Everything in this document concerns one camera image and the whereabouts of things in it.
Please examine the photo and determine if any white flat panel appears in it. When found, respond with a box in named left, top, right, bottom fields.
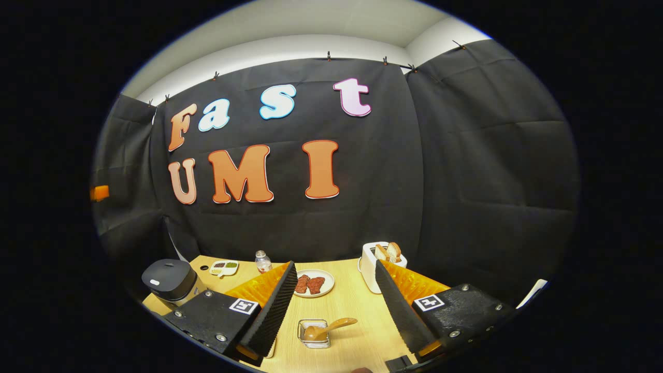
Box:
left=516, top=279, right=549, bottom=310

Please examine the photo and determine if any row of small cloth clips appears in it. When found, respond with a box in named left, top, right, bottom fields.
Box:
left=148, top=40, right=467, bottom=107

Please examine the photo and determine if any wooden spoon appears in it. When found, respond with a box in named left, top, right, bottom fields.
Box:
left=303, top=318, right=358, bottom=342

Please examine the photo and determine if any white toaster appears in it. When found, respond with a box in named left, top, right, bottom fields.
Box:
left=359, top=242, right=408, bottom=294

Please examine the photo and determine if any black backdrop cloth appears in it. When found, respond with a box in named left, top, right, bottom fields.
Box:
left=92, top=39, right=580, bottom=306

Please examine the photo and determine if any white divided seasoning dish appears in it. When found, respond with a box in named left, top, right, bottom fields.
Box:
left=209, top=260, right=240, bottom=277

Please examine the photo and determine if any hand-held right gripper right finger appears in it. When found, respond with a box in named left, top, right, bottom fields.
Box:
left=374, top=259, right=518, bottom=361

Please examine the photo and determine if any white round plate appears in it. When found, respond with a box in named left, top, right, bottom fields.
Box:
left=293, top=269, right=335, bottom=298

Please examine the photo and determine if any black rice cooker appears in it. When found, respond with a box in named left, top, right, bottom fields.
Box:
left=141, top=259, right=206, bottom=307

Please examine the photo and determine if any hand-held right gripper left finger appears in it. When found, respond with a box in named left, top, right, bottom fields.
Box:
left=163, top=261, right=298, bottom=363

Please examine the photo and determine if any clear chopstick holder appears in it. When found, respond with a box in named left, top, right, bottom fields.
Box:
left=298, top=319, right=332, bottom=349

